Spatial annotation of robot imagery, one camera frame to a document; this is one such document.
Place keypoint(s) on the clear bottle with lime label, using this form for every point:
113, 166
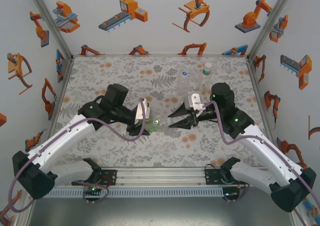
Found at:
153, 123

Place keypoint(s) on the clear bottle dark green label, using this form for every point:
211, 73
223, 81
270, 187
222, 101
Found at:
205, 80

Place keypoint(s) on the plain clear plastic bottle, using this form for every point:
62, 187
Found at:
182, 82

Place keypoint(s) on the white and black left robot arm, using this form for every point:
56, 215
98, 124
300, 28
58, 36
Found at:
65, 138

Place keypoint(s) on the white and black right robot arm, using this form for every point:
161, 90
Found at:
270, 156

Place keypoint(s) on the floral patterned table cover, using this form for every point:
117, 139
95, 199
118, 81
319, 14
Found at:
100, 68

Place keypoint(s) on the small circuit board green light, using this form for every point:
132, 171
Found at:
92, 189
230, 193

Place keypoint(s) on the aluminium side frame rail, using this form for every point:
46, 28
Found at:
260, 91
63, 86

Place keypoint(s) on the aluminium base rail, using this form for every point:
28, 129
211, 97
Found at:
160, 177

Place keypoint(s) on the aluminium rear frame rail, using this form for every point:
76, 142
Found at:
160, 55

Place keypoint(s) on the aluminium frame post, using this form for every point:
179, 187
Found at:
50, 21
23, 219
271, 24
297, 221

